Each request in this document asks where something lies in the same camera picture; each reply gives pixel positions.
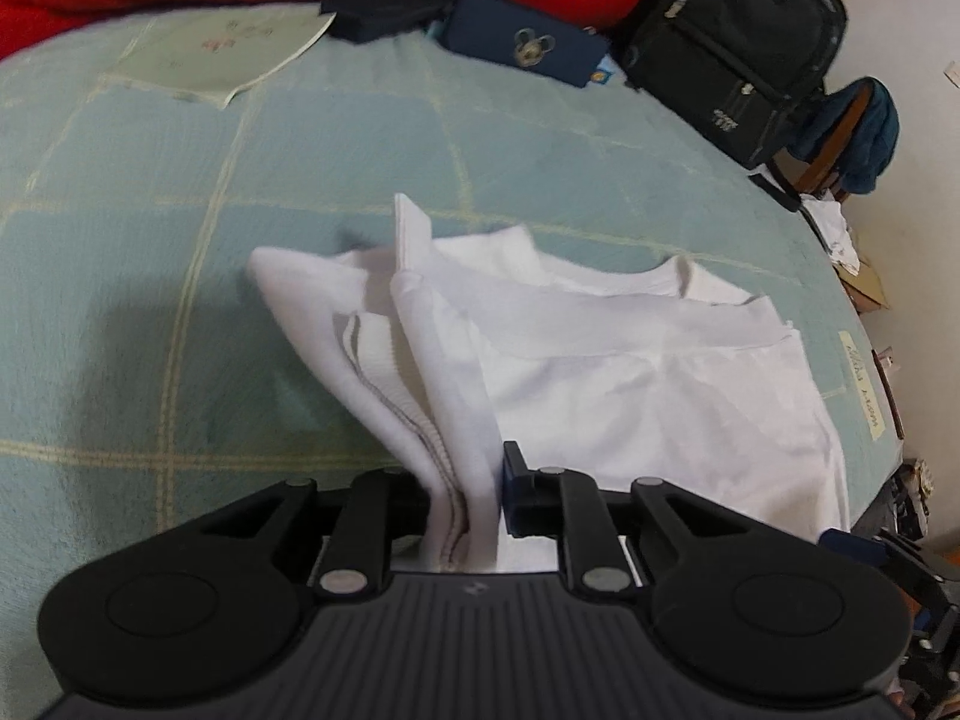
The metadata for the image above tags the white printed t-shirt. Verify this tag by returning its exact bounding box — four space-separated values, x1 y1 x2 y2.
247 197 851 572

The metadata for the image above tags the green plaid bed sheet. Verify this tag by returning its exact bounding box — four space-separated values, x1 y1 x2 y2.
2 13 900 718

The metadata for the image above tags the wooden chair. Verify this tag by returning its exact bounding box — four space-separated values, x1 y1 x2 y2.
793 85 872 203

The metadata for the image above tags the blue small box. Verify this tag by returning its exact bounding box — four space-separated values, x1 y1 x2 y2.
589 57 625 86

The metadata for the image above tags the navy mickey pouch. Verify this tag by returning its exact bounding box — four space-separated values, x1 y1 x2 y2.
439 0 608 88

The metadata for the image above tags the light green paper sheet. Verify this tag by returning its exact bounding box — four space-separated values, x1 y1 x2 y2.
106 5 335 109

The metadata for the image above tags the black backpack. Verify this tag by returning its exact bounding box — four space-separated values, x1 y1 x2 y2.
608 0 848 169

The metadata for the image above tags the dark folded umbrella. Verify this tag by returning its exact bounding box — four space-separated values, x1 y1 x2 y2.
320 0 457 44

